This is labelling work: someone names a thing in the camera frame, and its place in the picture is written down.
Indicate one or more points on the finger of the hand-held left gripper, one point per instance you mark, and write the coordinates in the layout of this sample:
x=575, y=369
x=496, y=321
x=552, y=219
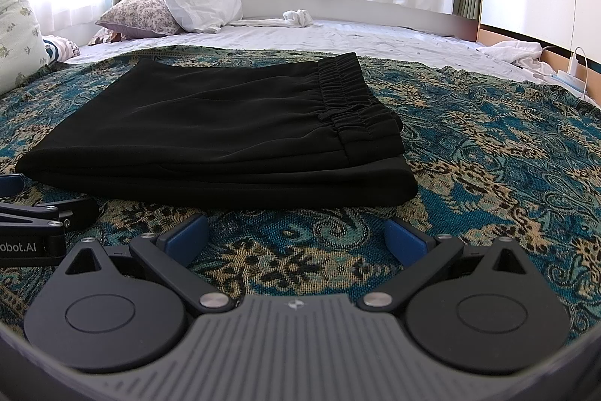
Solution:
x=56, y=209
x=11, y=184

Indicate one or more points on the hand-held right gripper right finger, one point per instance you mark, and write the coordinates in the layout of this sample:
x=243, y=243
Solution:
x=401, y=239

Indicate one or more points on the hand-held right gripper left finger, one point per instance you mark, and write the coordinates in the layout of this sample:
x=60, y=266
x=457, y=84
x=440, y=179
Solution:
x=192, y=236

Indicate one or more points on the black pants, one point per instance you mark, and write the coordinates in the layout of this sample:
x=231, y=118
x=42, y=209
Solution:
x=211, y=133

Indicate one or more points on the teal patterned blanket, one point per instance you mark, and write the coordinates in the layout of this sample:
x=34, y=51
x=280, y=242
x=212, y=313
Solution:
x=469, y=156

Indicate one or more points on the striped patterned cloth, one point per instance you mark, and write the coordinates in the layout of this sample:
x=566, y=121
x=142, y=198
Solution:
x=61, y=48

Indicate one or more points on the pale green-print pillow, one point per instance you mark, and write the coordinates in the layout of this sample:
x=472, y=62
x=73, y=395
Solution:
x=19, y=39

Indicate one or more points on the pale bed sheet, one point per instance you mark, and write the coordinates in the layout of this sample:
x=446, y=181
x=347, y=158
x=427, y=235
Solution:
x=375, y=41

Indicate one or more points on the floral pillow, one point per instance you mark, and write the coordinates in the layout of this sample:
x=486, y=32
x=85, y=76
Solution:
x=141, y=13

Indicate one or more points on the crumpled white cloth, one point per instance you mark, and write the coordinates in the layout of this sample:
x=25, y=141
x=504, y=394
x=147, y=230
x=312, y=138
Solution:
x=514, y=51

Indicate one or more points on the light blue face mask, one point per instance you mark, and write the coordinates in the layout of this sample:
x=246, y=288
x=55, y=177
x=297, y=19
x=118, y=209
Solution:
x=569, y=80

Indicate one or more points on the white charger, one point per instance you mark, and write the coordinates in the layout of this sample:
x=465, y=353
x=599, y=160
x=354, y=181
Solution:
x=573, y=62

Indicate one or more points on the bed frame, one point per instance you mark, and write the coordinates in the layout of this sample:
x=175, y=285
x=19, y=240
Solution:
x=399, y=13

